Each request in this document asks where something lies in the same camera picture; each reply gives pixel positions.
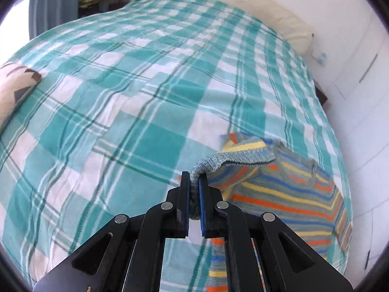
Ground wall switch plate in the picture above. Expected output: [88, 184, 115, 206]
[310, 48, 328, 67]

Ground white wardrobe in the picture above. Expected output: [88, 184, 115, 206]
[309, 0, 388, 285]

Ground patterned cream pillow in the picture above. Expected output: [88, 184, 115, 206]
[0, 63, 42, 130]

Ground striped knit sweater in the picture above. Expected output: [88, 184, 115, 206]
[189, 133, 353, 273]

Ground teal plaid bedspread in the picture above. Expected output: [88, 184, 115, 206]
[1, 0, 351, 287]

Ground dark nightstand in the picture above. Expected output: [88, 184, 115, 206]
[313, 80, 328, 107]

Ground blue curtain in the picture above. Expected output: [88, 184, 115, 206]
[28, 0, 79, 39]

